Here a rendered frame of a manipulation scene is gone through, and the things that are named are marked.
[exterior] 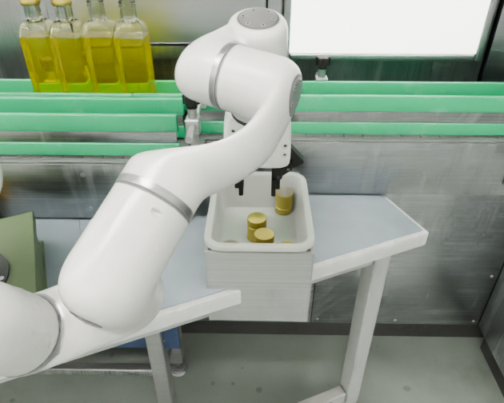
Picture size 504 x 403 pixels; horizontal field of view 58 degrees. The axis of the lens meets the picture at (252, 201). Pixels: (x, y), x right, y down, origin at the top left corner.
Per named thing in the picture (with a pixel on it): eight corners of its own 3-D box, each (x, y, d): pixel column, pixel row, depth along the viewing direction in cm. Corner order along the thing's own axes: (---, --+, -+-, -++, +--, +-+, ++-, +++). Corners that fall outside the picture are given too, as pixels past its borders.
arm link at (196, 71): (241, 73, 46) (162, 51, 48) (243, 151, 54) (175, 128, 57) (299, 8, 54) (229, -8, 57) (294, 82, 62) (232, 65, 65)
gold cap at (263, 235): (274, 260, 77) (275, 240, 74) (254, 260, 77) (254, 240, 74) (273, 246, 80) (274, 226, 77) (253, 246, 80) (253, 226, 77)
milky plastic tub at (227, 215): (302, 208, 92) (305, 171, 87) (312, 289, 74) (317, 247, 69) (216, 207, 92) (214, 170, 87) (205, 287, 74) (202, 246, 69)
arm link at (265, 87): (133, 207, 51) (218, 69, 58) (234, 249, 47) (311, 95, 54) (100, 170, 43) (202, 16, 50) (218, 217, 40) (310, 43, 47)
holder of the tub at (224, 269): (299, 195, 97) (302, 163, 92) (310, 289, 74) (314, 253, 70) (218, 194, 97) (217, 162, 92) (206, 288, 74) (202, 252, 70)
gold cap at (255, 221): (266, 243, 80) (266, 224, 78) (246, 242, 81) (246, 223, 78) (266, 231, 83) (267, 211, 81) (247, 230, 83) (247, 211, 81)
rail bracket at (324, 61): (324, 108, 103) (330, 48, 96) (327, 121, 98) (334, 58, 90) (306, 108, 103) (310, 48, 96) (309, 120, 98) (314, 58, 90)
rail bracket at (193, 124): (210, 133, 91) (206, 71, 84) (200, 177, 77) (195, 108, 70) (194, 133, 91) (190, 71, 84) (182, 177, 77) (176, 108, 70)
